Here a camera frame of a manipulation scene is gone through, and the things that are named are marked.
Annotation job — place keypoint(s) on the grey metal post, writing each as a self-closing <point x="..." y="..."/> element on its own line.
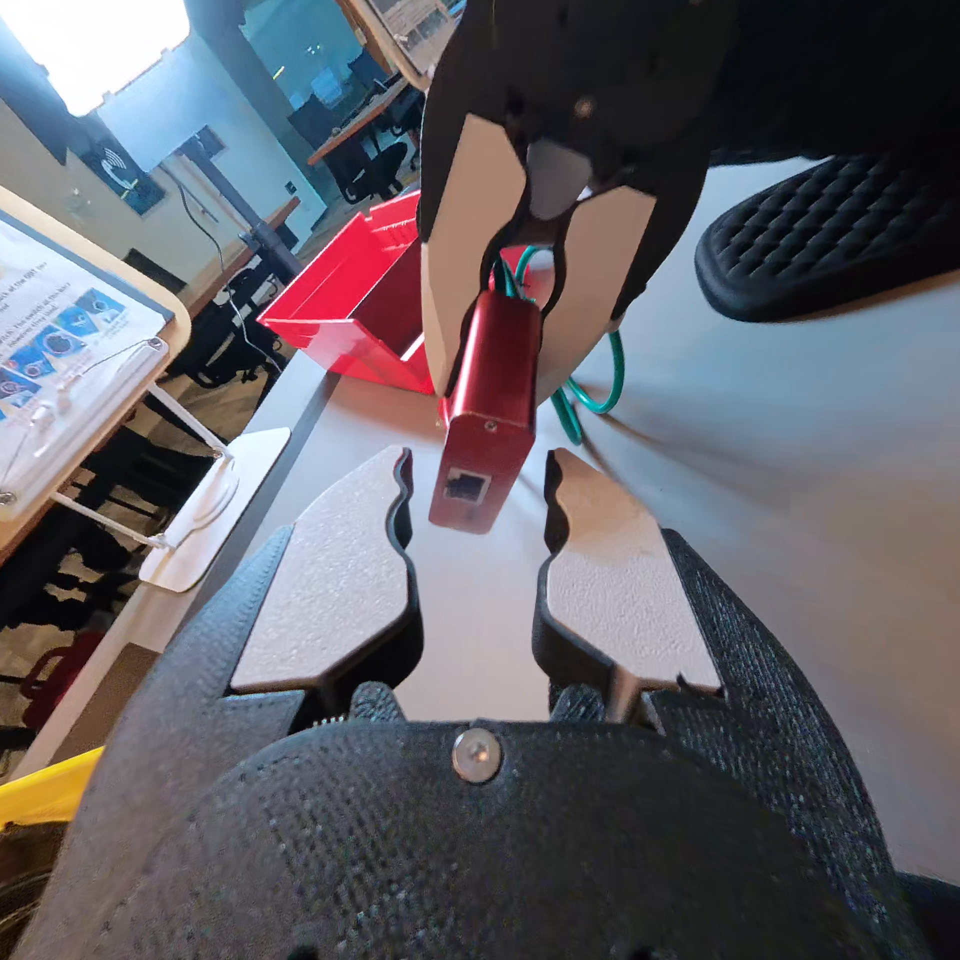
<point x="225" y="187"/>

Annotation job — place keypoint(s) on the red ethernet splitter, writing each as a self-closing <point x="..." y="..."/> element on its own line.
<point x="487" y="375"/>

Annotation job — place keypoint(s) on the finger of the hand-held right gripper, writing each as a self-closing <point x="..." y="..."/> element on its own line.
<point x="600" y="262"/>
<point x="465" y="225"/>

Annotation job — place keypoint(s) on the wooden office desk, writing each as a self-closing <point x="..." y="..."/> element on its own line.
<point x="352" y="124"/>

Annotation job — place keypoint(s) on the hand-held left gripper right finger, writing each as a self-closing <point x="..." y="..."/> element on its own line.
<point x="622" y="600"/>

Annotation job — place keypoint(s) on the yellow plastic bin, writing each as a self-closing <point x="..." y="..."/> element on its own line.
<point x="45" y="795"/>

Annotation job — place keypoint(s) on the printed instruction sheet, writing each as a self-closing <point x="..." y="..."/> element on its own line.
<point x="45" y="330"/>

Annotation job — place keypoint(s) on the instruction sheet on stand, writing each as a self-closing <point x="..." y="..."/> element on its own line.
<point x="15" y="532"/>

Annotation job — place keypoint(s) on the red plastic bin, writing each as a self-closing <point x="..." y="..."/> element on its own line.
<point x="337" y="337"/>

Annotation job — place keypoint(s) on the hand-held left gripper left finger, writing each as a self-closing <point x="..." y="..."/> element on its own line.
<point x="330" y="592"/>

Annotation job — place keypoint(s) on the red plastic stool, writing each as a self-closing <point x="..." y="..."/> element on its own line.
<point x="60" y="675"/>

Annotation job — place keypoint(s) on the clear page holder bar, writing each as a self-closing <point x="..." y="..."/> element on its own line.
<point x="90" y="420"/>

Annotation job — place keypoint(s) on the blue phone wall sign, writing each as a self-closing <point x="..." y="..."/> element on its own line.
<point x="120" y="176"/>

